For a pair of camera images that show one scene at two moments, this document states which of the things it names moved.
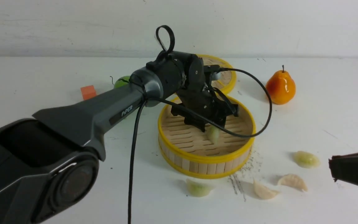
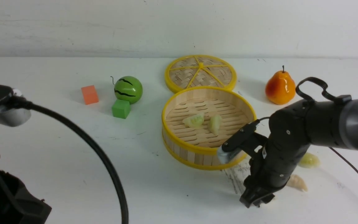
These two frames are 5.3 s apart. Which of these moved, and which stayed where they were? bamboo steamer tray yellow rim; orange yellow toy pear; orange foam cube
Moved: bamboo steamer tray yellow rim
Stayed: orange foam cube; orange yellow toy pear
